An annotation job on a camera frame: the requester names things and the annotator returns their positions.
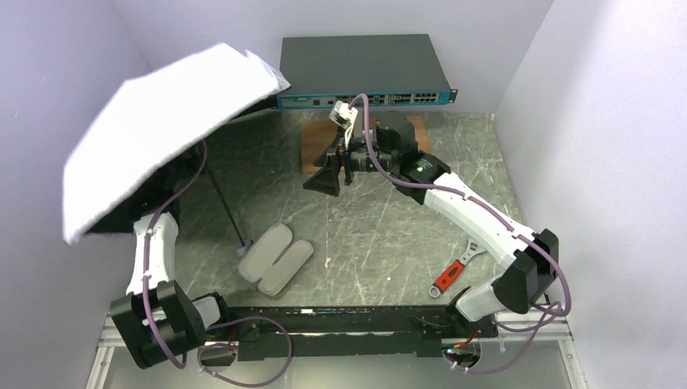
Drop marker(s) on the wooden base board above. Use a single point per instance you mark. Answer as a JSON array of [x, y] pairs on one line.
[[317, 135]]

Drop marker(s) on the beige umbrella case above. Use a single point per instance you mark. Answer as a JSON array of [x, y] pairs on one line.
[[274, 259]]

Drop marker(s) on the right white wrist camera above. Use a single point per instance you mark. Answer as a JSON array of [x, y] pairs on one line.
[[347, 118]]

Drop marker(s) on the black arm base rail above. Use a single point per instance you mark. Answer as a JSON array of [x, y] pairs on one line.
[[262, 332]]

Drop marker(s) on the teal grey network switch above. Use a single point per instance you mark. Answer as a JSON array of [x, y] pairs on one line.
[[392, 70]]

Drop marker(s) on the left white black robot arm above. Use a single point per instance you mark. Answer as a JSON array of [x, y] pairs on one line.
[[155, 306]]

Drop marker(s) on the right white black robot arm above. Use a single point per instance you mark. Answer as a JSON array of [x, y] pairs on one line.
[[529, 260]]

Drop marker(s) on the red handled adjustable wrench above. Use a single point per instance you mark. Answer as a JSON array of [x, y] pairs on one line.
[[452, 272]]

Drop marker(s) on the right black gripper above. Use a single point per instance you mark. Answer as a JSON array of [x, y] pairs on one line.
[[347, 164]]

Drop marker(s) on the black folding umbrella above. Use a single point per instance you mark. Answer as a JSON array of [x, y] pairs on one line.
[[152, 119]]

